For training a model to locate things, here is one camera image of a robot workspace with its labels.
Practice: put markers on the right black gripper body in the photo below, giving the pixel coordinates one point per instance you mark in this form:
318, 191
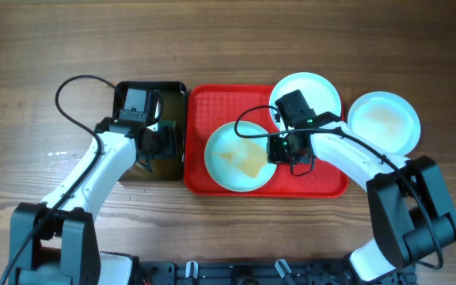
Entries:
282, 150

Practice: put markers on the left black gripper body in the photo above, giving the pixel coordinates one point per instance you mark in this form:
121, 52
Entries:
161, 146

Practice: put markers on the green yellow sponge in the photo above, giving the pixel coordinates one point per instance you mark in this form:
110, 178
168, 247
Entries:
167, 125

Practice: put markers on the white plate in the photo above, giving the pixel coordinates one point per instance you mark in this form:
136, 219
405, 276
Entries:
386, 120
319, 93
236, 157

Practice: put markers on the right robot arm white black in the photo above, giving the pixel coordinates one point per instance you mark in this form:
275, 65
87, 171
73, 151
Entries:
411, 211

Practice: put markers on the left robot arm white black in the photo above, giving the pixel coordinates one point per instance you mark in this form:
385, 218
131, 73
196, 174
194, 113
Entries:
54, 241

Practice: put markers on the black water tray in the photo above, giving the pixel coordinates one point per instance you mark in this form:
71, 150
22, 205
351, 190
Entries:
172, 170

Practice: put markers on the red plastic tray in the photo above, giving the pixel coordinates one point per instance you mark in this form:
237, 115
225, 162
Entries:
212, 105

